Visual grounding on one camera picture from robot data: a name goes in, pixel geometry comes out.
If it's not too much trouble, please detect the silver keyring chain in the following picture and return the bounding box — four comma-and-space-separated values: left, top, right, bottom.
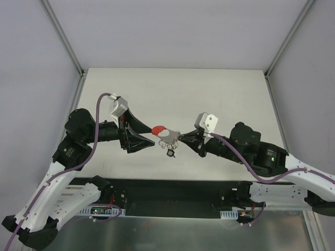
158, 129, 181, 150

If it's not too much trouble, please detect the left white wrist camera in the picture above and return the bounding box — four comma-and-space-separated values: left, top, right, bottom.
108, 94, 128, 124

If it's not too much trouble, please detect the left aluminium frame post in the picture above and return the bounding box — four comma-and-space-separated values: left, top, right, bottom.
40, 0, 88, 78

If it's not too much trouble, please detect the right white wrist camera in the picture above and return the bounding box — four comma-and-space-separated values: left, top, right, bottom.
194, 112, 218, 133

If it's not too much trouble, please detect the left cable duct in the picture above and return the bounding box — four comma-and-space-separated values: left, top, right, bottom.
75, 206, 126, 218

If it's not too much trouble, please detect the cable duct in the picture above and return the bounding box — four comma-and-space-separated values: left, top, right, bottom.
75, 206, 126, 218
219, 209, 254, 220

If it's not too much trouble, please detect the red keyring tag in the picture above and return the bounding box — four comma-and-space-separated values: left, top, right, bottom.
151, 125, 170, 136

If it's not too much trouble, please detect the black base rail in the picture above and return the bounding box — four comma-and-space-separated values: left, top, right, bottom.
105, 178, 263, 219

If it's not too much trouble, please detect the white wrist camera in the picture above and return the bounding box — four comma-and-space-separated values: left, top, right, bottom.
194, 112, 218, 133
108, 94, 128, 124

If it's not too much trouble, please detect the blue key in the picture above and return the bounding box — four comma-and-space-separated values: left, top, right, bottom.
166, 149, 175, 158

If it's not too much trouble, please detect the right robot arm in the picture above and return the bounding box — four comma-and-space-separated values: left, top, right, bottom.
179, 122, 334, 216

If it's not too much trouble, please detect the right cable duct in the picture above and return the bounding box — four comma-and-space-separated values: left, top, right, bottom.
219, 209, 254, 220

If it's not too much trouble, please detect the right aluminium frame post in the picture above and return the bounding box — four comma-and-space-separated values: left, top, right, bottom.
263, 0, 315, 78

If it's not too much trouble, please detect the aluminium frame post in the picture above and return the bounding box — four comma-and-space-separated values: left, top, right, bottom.
40, 0, 88, 78
263, 0, 315, 78

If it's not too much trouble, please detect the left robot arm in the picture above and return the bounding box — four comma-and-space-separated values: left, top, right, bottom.
2, 108, 155, 250

